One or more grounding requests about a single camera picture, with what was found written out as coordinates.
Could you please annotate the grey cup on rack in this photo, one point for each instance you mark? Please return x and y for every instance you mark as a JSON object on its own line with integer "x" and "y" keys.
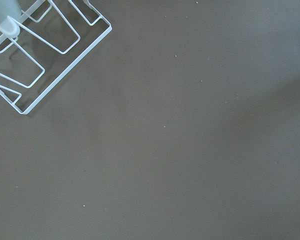
{"x": 10, "y": 14}

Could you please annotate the white wire cup rack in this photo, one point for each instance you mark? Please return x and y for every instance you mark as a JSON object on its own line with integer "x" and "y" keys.
{"x": 55, "y": 35}

